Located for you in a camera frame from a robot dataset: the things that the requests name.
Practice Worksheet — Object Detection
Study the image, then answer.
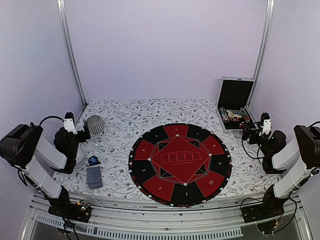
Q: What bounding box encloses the white bowl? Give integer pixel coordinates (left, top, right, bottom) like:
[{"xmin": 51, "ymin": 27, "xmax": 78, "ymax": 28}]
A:
[{"xmin": 74, "ymin": 145, "xmax": 86, "ymax": 169}]

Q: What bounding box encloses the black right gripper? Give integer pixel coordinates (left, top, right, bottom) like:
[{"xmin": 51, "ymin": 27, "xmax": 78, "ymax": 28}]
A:
[{"xmin": 242, "ymin": 123, "xmax": 273, "ymax": 157}]

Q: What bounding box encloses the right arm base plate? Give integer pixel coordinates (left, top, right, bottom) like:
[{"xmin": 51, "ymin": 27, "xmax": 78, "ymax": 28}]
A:
[{"xmin": 240, "ymin": 197, "xmax": 285, "ymax": 223}]

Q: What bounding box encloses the right poker chip row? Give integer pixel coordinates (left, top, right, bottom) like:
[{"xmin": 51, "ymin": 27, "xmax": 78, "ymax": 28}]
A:
[{"xmin": 239, "ymin": 107, "xmax": 252, "ymax": 124}]

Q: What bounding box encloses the boxed card deck in case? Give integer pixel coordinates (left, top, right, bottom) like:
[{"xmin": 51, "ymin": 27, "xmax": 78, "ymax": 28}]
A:
[{"xmin": 226, "ymin": 109, "xmax": 243, "ymax": 120}]

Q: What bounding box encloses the aluminium frame post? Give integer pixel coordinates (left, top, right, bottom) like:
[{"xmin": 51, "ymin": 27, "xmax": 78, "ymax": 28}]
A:
[
  {"xmin": 253, "ymin": 0, "xmax": 275, "ymax": 83},
  {"xmin": 56, "ymin": 0, "xmax": 88, "ymax": 107}
]

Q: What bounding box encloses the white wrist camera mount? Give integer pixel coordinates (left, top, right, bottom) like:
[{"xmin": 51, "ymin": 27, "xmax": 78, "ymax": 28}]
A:
[
  {"xmin": 63, "ymin": 118, "xmax": 78, "ymax": 135},
  {"xmin": 260, "ymin": 119, "xmax": 271, "ymax": 137}
]

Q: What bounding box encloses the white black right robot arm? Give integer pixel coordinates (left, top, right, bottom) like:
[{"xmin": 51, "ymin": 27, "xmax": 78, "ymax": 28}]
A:
[{"xmin": 242, "ymin": 122, "xmax": 320, "ymax": 219}]

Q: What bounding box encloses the left poker chip row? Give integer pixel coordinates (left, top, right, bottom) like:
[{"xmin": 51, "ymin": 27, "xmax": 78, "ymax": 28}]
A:
[{"xmin": 218, "ymin": 107, "xmax": 230, "ymax": 123}]

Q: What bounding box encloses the left aluminium frame post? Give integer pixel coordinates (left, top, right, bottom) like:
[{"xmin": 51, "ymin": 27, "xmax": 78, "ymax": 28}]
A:
[{"xmin": 56, "ymin": 0, "xmax": 88, "ymax": 107}]

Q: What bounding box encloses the blue small blind button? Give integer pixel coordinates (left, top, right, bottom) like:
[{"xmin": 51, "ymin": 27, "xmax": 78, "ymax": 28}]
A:
[{"xmin": 88, "ymin": 156, "xmax": 100, "ymax": 166}]

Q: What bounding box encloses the striped grey ceramic cup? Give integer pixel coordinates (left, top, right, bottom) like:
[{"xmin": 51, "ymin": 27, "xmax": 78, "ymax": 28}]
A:
[{"xmin": 83, "ymin": 115, "xmax": 105, "ymax": 135}]

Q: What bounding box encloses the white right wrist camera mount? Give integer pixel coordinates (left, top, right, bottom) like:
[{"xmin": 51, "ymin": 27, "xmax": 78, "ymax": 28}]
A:
[{"xmin": 260, "ymin": 119, "xmax": 271, "ymax": 137}]

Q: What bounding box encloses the blue playing card deck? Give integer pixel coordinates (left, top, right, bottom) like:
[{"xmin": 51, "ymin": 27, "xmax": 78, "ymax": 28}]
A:
[{"xmin": 86, "ymin": 166, "xmax": 103, "ymax": 190}]

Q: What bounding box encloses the round red black poker mat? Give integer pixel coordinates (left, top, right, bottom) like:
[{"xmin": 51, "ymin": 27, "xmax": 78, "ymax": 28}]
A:
[{"xmin": 128, "ymin": 123, "xmax": 232, "ymax": 207}]

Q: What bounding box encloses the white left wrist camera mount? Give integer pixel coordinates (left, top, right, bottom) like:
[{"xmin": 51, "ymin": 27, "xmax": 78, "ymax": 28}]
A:
[{"xmin": 63, "ymin": 118, "xmax": 78, "ymax": 135}]

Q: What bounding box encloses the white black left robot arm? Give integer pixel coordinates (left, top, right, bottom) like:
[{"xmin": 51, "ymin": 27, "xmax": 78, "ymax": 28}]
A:
[{"xmin": 0, "ymin": 123, "xmax": 91, "ymax": 217}]

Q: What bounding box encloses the front aluminium rail frame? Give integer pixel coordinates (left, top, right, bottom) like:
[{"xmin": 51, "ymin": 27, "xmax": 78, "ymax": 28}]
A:
[{"xmin": 21, "ymin": 193, "xmax": 313, "ymax": 240}]

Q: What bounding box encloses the right aluminium frame post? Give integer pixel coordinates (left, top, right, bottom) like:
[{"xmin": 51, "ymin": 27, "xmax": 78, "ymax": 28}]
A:
[{"xmin": 253, "ymin": 0, "xmax": 275, "ymax": 83}]

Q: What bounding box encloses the poker chip row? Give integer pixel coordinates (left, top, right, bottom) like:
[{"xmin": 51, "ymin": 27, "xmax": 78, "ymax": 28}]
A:
[
  {"xmin": 218, "ymin": 107, "xmax": 230, "ymax": 123},
  {"xmin": 239, "ymin": 107, "xmax": 252, "ymax": 124}
]

